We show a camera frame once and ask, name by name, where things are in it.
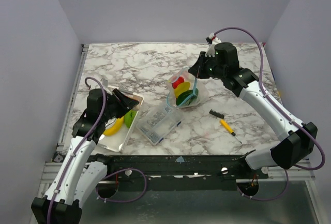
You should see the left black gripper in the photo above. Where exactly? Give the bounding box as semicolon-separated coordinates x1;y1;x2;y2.
102;88;139;121

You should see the yellow star fruit slice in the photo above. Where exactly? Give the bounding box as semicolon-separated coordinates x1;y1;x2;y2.
174;82;191;98

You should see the red strawberry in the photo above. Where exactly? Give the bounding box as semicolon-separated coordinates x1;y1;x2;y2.
172;77;185;89

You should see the clear zip top bag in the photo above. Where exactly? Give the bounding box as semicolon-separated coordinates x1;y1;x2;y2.
166;67;209;109

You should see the green leafy vegetable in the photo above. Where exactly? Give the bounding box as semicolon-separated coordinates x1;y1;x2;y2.
176;88;199;107

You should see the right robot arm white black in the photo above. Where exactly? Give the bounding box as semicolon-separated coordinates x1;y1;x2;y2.
188;42;318;178

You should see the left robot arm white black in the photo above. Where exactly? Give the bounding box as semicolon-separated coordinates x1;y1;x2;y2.
31;88;140;223

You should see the green kiwi slice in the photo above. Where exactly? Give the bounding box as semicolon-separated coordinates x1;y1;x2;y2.
124;110;137;128

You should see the yellow banana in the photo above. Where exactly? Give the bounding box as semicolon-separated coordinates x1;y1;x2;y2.
103;117;124;136

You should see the clear plastic screw box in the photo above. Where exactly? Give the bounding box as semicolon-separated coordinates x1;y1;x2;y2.
136;102;184;145

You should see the white perforated plastic basket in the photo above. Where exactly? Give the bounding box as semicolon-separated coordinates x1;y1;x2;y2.
98;86;144;152

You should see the black bit holder strip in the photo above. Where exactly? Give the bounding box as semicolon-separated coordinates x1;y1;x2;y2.
209;110;224;119

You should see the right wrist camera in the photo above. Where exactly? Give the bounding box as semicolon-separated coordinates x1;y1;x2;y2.
205;34;222;57

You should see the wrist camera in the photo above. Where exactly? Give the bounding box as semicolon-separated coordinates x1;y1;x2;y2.
205;34;222;57
101;78;108;87

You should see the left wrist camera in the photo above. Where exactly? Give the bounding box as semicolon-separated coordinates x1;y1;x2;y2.
101;78;108;87

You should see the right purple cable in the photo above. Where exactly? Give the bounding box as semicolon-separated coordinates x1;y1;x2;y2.
205;26;326;201

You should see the yellow handled screwdriver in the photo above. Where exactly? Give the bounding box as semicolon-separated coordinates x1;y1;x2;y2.
220;119;242;144

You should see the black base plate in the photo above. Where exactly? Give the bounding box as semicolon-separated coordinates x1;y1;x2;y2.
53;154;305;191

